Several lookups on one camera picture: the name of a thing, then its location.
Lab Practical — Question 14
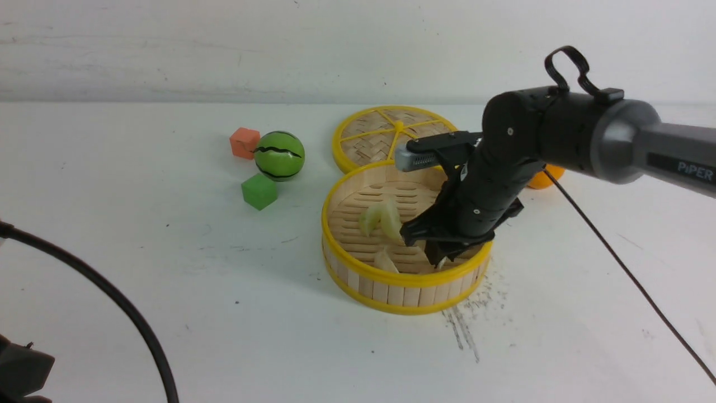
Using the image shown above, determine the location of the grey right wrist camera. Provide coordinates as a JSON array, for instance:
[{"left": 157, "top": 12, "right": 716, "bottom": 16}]
[{"left": 394, "top": 132, "right": 483, "bottom": 172}]

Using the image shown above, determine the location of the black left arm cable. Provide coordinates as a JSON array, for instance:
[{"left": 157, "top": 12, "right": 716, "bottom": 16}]
[{"left": 0, "top": 221, "right": 181, "bottom": 403}]

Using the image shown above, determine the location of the bamboo steamer tray yellow rim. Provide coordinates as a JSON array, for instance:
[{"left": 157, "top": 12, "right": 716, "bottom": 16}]
[{"left": 321, "top": 161, "right": 493, "bottom": 315}]

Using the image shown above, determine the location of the pale green dumpling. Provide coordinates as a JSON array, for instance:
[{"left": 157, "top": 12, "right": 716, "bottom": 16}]
[
  {"left": 379, "top": 199, "right": 403, "bottom": 244},
  {"left": 358, "top": 203, "right": 383, "bottom": 237}
]

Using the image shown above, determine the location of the orange yellow toy pear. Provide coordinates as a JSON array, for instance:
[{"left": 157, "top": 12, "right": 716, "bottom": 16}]
[{"left": 527, "top": 164, "right": 565, "bottom": 190}]

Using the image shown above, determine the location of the green striped watermelon ball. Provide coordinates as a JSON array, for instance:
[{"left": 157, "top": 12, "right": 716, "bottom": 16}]
[{"left": 253, "top": 131, "right": 306, "bottom": 182}]

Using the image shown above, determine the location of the thin black right cable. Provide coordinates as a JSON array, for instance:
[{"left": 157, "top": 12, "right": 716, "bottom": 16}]
[{"left": 541, "top": 168, "right": 716, "bottom": 387}]

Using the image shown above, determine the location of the green foam cube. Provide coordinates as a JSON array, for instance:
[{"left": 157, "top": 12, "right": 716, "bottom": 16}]
[{"left": 241, "top": 173, "right": 278, "bottom": 210}]

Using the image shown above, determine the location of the orange foam cube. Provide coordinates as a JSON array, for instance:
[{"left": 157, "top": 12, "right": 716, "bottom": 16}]
[{"left": 229, "top": 127, "right": 261, "bottom": 160}]

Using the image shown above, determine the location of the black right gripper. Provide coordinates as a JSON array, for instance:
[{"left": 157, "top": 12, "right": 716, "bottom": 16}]
[{"left": 401, "top": 143, "right": 545, "bottom": 268}]

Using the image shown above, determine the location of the woven bamboo steamer lid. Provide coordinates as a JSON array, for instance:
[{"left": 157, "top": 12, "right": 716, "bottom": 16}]
[{"left": 331, "top": 105, "right": 457, "bottom": 174}]

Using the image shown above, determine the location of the cream dumpling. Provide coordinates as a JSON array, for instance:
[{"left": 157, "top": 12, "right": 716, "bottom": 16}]
[{"left": 373, "top": 249, "right": 400, "bottom": 274}]

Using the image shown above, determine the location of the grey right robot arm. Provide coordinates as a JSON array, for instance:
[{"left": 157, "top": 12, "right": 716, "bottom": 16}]
[{"left": 394, "top": 87, "right": 715, "bottom": 265}]

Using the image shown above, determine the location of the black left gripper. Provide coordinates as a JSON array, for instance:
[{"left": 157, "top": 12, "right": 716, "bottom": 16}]
[{"left": 1, "top": 336, "right": 55, "bottom": 402}]

